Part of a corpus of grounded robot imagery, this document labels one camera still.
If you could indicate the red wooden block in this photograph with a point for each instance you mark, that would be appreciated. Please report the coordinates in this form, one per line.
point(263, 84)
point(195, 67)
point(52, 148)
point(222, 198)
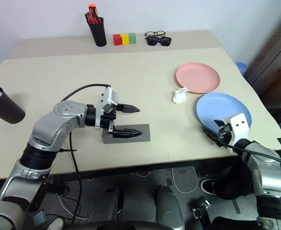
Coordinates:
point(117, 40)

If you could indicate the red and black pen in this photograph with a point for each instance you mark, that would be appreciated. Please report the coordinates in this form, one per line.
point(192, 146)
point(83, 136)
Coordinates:
point(98, 20)
point(89, 18)

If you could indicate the dark framed clear glasses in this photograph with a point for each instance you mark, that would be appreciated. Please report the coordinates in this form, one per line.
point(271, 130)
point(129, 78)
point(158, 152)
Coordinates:
point(161, 32)

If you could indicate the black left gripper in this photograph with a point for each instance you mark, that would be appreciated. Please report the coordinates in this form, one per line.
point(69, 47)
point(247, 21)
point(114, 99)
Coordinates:
point(106, 118)

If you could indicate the pink plate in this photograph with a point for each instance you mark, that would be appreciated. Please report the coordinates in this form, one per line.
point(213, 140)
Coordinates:
point(197, 77)

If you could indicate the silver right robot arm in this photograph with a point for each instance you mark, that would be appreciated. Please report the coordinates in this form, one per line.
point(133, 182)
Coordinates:
point(267, 172)

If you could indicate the yellow wooden block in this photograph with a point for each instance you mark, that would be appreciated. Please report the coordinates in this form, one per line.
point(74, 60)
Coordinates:
point(125, 39)

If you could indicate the black sunglasses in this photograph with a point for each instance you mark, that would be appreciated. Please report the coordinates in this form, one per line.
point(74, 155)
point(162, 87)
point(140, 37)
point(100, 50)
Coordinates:
point(165, 41)

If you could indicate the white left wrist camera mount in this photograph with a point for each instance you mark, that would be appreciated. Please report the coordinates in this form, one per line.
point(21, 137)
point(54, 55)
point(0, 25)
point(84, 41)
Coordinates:
point(108, 95)

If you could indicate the tall black pen holder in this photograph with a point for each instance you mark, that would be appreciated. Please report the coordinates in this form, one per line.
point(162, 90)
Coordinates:
point(98, 33)

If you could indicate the dark rounded shape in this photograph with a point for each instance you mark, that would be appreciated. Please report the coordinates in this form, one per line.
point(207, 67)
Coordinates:
point(169, 208)

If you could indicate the grey glasses case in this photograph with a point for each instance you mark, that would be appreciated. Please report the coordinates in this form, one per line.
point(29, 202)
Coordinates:
point(145, 134)

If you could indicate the green wooden block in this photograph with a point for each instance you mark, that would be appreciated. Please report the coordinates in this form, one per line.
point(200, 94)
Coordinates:
point(132, 38)

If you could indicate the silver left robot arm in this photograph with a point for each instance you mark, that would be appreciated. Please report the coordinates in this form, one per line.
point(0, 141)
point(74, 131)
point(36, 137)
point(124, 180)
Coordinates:
point(49, 127)

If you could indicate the black and white shoe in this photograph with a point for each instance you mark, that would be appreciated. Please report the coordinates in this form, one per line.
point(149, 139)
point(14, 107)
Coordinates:
point(208, 187)

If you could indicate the large black plastic cup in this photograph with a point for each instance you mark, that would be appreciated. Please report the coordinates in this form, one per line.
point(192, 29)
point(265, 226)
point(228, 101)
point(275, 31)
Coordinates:
point(7, 110)

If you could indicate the blue plate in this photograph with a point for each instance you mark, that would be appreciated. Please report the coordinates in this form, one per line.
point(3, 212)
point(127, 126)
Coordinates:
point(221, 105)

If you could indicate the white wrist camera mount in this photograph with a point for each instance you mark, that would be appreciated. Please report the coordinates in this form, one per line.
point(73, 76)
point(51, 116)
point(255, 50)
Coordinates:
point(239, 129)
point(108, 95)

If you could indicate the black metal clamp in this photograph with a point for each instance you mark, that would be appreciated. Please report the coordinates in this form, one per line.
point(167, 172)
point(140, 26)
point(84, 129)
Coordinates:
point(200, 213)

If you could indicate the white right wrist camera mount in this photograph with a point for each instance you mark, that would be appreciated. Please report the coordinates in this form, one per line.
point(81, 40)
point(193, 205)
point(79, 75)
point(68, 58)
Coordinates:
point(239, 129)

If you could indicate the crumpled white tissue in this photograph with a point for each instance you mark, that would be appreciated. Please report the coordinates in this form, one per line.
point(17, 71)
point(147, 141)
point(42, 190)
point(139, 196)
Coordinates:
point(179, 95)

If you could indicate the dark perforated partition panel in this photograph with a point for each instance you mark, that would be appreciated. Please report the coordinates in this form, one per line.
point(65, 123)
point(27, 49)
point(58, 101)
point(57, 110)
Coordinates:
point(272, 57)

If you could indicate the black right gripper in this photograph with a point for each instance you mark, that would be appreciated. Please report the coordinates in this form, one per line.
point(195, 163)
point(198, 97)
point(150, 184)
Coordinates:
point(225, 134)

